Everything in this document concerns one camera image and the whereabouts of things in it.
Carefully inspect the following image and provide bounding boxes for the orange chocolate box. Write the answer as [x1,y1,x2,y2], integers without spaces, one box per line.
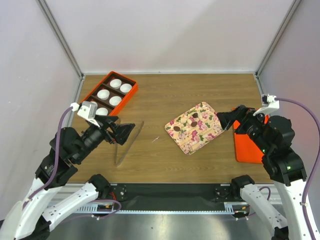
[81,71,138,116]

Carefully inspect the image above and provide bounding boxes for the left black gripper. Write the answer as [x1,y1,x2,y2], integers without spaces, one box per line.
[74,113,135,163]

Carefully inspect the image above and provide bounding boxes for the white square chocolate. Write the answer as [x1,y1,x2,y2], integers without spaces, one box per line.
[180,118,188,124]

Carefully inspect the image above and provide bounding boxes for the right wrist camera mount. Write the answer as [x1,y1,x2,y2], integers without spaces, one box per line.
[253,94,280,116]

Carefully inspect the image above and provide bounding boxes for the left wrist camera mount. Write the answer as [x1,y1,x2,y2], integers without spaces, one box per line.
[70,101,100,127]

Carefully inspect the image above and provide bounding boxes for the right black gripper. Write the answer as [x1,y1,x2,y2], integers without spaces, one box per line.
[215,103,271,153]

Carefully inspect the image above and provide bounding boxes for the aluminium frame post right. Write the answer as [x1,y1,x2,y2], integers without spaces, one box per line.
[254,0,303,76]

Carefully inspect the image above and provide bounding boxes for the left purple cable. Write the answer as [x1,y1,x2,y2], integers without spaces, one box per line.
[21,106,76,211]

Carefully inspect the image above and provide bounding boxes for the aluminium frame post left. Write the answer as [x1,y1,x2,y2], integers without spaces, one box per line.
[36,0,85,78]

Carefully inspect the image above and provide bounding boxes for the metal tongs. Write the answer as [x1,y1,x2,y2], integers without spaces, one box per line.
[113,121,145,167]

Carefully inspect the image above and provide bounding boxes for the white cable duct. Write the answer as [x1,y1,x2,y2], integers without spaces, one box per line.
[73,201,250,216]

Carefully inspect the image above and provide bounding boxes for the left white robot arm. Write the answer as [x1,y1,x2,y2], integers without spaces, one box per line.
[0,116,135,240]

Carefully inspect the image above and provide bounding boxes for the orange box lid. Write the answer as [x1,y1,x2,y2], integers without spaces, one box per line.
[232,120,263,165]

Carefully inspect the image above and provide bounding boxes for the aluminium frame post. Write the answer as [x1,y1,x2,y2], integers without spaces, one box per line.
[254,0,303,76]
[36,0,85,78]

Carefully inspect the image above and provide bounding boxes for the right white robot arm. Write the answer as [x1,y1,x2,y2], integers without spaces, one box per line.
[216,105,320,240]

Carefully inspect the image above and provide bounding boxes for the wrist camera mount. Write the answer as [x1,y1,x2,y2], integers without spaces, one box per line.
[70,101,100,127]
[253,94,280,116]

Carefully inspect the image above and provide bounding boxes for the floral serving tray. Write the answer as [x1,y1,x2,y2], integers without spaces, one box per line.
[164,102,224,155]

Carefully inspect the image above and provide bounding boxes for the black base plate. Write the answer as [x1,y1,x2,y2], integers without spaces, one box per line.
[111,183,242,206]

